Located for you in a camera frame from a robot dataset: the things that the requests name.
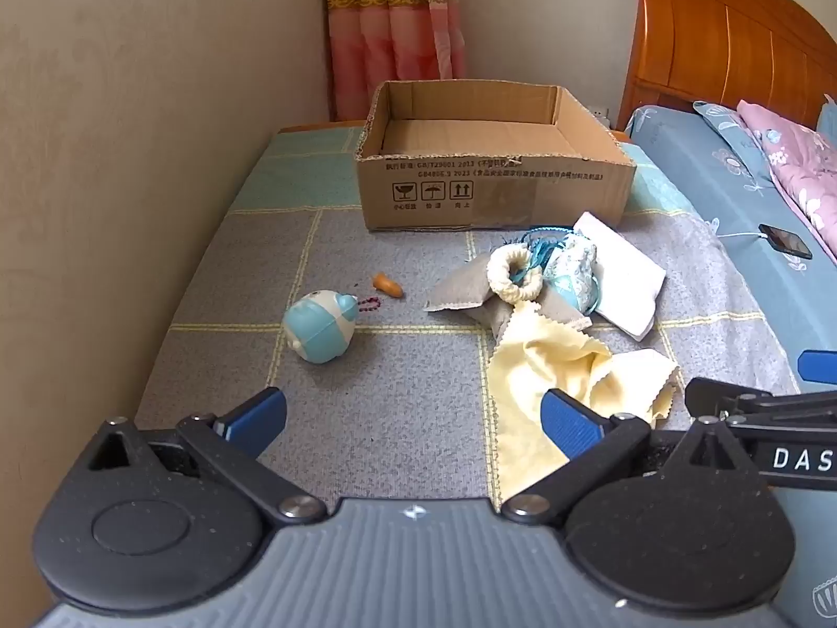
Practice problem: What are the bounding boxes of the yellow cloth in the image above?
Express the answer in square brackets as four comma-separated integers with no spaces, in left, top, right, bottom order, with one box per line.
[482,294,681,504]

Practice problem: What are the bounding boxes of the pink patterned curtain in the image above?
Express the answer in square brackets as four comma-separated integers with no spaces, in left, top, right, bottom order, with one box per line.
[320,0,468,122]

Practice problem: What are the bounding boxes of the pink floral quilt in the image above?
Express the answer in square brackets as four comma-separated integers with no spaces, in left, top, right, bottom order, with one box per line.
[738,99,837,257]

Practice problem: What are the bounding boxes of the cream fluffy scrunchie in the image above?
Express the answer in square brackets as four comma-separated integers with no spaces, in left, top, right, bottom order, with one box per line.
[487,243,545,305]

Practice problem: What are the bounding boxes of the round blue plush toy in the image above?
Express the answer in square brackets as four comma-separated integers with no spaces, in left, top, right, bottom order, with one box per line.
[282,290,383,364]

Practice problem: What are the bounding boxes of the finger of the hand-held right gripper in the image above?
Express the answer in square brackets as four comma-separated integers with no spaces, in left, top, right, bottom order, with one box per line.
[798,349,837,384]
[683,377,837,429]

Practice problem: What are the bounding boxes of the blue bed sheet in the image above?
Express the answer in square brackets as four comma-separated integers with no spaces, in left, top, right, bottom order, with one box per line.
[618,103,837,628]

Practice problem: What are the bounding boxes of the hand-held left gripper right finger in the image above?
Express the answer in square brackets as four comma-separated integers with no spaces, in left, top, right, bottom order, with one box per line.
[500,389,773,528]

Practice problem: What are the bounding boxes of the blue tassel cord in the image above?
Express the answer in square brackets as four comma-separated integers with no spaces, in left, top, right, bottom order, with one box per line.
[503,226,606,311]

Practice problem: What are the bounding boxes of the blue patterned pillow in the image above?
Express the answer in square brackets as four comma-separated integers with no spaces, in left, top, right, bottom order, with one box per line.
[693,100,825,237]

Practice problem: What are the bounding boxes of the cardboard box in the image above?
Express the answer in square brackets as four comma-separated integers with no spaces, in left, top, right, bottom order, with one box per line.
[354,80,637,232]

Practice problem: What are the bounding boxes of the wooden headboard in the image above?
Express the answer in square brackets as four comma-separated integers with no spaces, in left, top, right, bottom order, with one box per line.
[618,0,837,132]

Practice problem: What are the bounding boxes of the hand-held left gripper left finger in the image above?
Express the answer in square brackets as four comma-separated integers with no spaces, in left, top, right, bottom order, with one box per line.
[85,387,328,528]

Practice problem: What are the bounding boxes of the light blue patterned pouch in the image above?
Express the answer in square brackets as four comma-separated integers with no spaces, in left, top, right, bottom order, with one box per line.
[544,233,599,308]

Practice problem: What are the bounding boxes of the white cloth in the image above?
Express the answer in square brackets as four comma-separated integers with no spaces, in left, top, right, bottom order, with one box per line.
[572,211,668,341]

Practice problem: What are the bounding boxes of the grey and teal checked blanket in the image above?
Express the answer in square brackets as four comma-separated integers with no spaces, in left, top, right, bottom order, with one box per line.
[134,124,802,504]

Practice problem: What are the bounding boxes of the grey fabric pouch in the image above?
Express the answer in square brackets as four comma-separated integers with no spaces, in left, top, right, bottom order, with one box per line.
[424,255,511,313]
[471,288,593,345]

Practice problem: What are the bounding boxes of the black smartphone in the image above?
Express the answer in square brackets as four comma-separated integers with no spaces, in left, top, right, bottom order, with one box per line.
[759,223,813,260]

